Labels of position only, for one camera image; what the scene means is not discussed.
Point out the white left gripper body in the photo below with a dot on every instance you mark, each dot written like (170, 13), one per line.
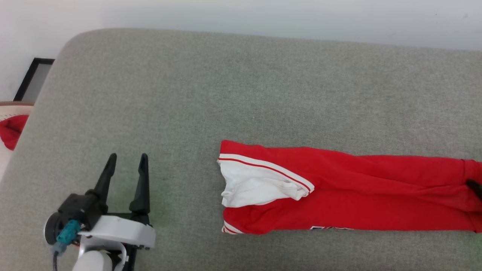
(124, 231)

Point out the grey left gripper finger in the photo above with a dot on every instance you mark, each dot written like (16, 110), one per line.
(143, 188)
(107, 177)

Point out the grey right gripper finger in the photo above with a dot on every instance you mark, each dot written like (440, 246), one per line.
(475, 188)

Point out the red and white garment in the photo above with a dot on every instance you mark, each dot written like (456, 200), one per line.
(376, 188)

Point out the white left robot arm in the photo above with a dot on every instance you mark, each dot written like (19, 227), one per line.
(92, 261)

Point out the plain red garment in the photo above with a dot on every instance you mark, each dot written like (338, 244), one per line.
(13, 130)

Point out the black framed panel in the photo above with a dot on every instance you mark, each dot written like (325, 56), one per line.
(37, 79)

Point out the grey fabric sofa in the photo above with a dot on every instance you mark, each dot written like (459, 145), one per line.
(226, 94)

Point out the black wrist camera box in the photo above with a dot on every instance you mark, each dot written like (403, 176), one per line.
(77, 207)

